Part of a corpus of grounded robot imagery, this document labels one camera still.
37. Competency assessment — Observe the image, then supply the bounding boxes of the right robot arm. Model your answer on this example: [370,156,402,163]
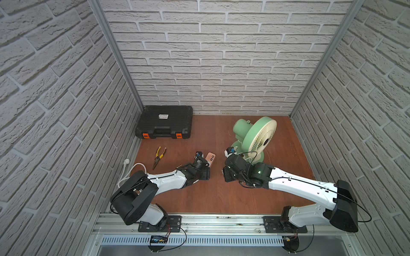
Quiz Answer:
[223,154,358,233]

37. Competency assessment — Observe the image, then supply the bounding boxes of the green desk fan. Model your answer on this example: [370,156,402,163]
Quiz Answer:
[232,117,277,164]

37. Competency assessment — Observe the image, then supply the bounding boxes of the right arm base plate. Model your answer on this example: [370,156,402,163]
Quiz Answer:
[262,216,308,234]

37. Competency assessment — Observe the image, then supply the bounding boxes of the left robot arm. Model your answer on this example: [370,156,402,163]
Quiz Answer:
[110,157,210,230]

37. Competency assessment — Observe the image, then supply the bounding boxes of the pink power strip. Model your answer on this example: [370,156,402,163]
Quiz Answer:
[205,152,216,167]

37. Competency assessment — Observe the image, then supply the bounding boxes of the yellow handled pliers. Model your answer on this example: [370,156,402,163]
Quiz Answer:
[152,146,167,170]

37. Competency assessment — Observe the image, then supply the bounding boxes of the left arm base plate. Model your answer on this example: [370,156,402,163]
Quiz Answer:
[138,215,182,233]

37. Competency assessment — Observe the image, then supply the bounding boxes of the white power strip cable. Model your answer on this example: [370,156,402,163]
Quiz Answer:
[116,158,148,189]

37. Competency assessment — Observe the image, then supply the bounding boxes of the aluminium front rail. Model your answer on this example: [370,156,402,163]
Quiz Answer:
[92,213,349,236]

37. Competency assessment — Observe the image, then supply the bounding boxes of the aluminium corner post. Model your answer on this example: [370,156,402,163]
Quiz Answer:
[289,0,365,120]
[89,0,144,112]

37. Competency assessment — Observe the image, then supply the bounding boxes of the left aluminium corner post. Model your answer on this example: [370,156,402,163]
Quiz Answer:
[89,0,144,112]

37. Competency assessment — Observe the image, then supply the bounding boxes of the small green circuit board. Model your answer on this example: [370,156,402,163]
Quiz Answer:
[149,235,169,245]

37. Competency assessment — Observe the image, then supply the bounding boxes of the black plastic tool case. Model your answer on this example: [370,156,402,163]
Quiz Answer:
[135,105,193,139]

